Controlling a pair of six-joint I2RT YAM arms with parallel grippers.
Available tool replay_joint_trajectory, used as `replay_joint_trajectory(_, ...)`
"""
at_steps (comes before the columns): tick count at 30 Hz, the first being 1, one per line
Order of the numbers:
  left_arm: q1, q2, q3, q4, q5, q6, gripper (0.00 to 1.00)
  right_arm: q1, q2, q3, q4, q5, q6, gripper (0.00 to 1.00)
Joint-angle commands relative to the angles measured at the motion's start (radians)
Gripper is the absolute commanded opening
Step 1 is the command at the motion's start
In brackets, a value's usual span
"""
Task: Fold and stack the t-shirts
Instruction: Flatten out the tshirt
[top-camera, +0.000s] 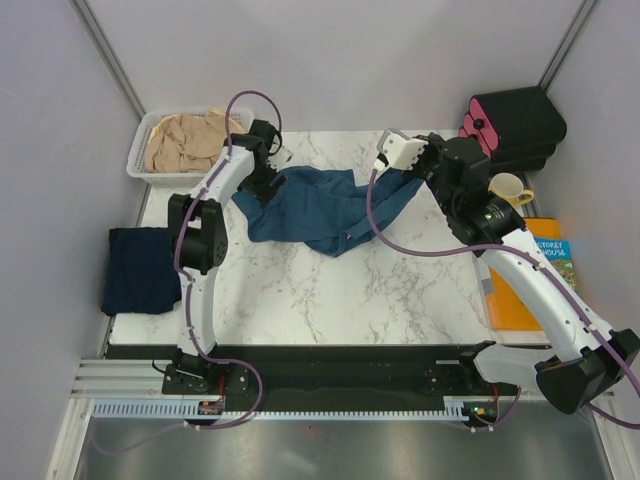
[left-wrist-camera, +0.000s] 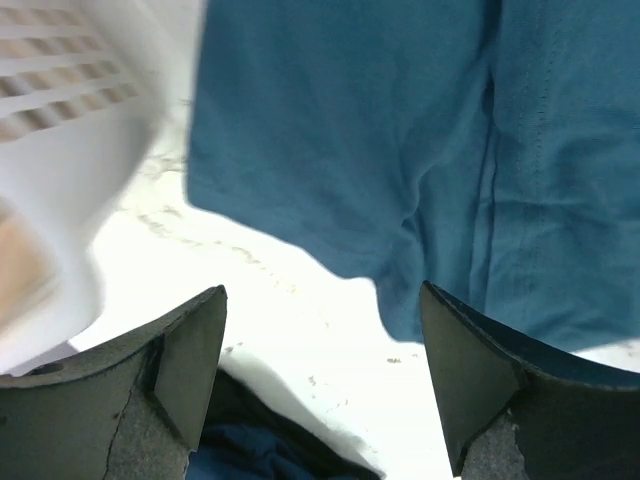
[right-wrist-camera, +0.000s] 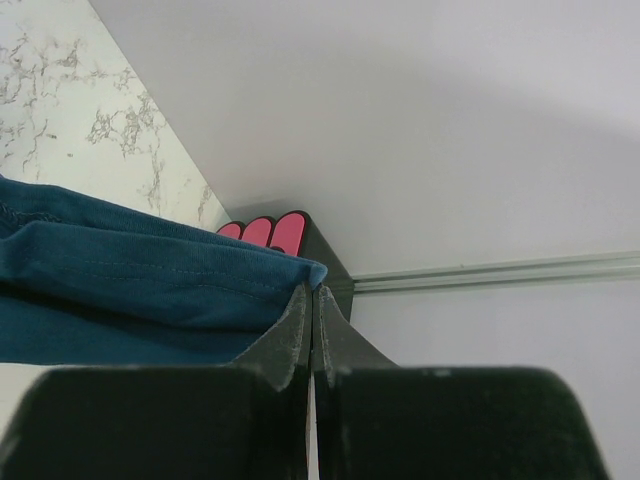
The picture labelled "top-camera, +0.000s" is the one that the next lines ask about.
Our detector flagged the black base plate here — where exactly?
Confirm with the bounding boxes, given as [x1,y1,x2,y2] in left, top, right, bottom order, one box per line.
[161,343,519,413]

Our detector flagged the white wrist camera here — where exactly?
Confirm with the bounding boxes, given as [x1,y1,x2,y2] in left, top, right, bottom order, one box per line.
[268,146,293,170]
[373,129,429,174]

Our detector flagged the yellow mug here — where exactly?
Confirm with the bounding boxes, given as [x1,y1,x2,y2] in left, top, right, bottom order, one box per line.
[488,173,535,207]

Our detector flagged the beige t shirt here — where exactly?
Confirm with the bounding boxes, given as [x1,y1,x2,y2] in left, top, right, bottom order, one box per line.
[144,108,226,174]

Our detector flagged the white cable duct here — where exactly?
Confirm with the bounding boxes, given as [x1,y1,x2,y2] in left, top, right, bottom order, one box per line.
[91,399,484,422]

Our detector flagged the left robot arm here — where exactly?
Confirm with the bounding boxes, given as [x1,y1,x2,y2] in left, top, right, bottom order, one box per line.
[163,120,285,395]

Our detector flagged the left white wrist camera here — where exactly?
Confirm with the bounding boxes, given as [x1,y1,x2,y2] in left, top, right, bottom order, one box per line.
[268,146,293,170]

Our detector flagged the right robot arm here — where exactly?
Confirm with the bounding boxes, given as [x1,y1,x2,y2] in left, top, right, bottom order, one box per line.
[386,133,639,414]

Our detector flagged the aluminium rail frame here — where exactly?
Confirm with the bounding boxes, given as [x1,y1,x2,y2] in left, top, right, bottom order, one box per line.
[45,359,639,479]

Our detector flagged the folded navy t shirt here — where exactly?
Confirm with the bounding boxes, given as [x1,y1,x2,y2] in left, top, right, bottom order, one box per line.
[101,227,181,316]

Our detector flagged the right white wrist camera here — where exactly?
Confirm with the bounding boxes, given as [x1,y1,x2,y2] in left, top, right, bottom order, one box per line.
[373,129,429,174]

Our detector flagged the white plastic basket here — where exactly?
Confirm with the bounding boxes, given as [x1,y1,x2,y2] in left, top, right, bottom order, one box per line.
[126,107,255,187]

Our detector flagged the blue treehouse book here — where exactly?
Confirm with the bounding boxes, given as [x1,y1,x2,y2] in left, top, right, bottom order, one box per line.
[535,237,578,291]

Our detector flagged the black pink drawer unit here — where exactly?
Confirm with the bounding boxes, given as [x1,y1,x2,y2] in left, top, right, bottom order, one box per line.
[458,86,567,175]

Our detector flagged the blue t shirt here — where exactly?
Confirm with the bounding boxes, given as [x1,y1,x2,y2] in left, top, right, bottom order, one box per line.
[231,165,424,259]

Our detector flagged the orange folder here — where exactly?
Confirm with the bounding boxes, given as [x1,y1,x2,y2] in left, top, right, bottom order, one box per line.
[484,217,561,331]

